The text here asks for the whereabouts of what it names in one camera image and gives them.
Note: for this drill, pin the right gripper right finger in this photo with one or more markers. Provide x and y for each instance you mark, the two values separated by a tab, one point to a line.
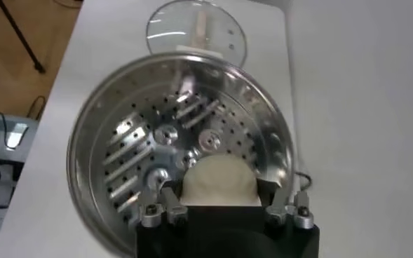
302	214

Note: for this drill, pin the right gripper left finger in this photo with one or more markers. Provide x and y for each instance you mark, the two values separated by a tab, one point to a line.
150	215

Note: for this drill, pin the white steamed baozi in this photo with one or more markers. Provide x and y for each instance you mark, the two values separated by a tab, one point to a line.
220	182

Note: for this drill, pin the stainless steel steamer basket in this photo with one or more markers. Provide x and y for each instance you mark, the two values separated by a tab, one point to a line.
129	140

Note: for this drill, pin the round glass pot lid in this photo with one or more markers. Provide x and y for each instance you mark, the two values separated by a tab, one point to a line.
178	28

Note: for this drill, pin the black tripod leg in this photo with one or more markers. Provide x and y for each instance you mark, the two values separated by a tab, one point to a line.
20	38

